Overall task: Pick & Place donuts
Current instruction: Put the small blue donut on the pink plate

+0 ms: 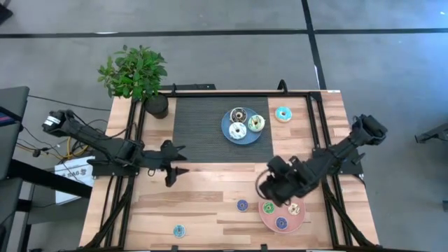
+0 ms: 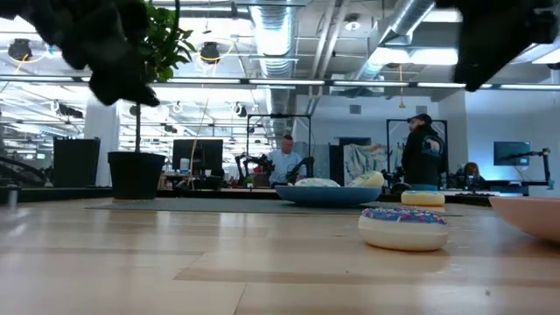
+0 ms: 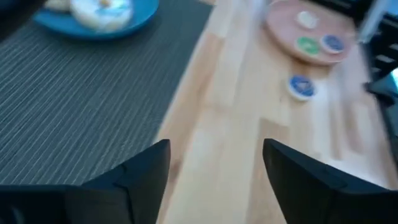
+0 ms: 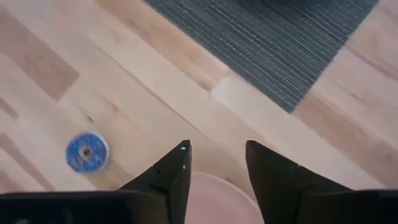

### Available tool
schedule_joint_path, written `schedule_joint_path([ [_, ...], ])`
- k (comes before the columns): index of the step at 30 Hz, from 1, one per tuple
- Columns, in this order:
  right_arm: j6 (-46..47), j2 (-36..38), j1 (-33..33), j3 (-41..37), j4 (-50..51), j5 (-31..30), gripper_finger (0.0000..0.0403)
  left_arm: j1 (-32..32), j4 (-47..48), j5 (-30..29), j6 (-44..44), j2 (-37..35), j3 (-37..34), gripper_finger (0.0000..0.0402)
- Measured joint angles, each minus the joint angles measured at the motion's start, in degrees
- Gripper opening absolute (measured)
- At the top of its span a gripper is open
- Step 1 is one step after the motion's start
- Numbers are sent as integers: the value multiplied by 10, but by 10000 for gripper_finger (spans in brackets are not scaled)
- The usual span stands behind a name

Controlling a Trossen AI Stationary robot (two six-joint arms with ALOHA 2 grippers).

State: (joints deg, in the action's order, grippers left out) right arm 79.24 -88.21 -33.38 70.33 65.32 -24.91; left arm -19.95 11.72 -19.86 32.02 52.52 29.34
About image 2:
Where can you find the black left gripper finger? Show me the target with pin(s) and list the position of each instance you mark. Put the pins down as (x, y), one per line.
(118, 79)

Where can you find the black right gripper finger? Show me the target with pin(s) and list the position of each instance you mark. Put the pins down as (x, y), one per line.
(481, 61)

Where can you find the large teal frosted donut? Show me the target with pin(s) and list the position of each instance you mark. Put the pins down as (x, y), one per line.
(422, 200)

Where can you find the large cream donut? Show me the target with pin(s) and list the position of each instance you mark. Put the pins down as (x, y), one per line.
(369, 179)

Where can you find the small purple sprinkled donut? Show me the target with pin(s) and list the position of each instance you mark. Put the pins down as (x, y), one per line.
(402, 238)

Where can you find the large white teal-striped donut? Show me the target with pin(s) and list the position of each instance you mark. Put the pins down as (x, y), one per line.
(317, 182)

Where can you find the black background robot arm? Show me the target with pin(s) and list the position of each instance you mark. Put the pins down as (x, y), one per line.
(546, 168)
(256, 162)
(302, 166)

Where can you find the black round ceiling lamp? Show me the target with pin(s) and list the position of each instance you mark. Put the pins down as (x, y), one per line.
(210, 52)
(19, 49)

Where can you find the black panel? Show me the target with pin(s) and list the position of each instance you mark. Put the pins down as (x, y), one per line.
(76, 162)

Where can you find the green plant in black pot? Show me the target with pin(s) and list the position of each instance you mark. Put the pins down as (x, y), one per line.
(135, 175)

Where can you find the person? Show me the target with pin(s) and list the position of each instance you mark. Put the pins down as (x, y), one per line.
(422, 162)
(284, 166)
(471, 168)

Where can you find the black monitor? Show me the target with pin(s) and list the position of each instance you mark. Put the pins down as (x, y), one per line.
(197, 157)

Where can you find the draped pale cloth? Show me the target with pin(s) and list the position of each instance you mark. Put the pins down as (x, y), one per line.
(367, 162)

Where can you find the pink plate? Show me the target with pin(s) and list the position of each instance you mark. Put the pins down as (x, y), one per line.
(534, 219)

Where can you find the blue plate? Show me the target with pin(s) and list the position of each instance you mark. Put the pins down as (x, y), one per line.
(328, 197)

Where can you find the silver air duct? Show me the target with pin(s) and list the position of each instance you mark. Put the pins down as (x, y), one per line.
(273, 35)
(407, 17)

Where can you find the wall monitor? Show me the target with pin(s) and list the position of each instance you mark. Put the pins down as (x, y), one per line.
(512, 153)

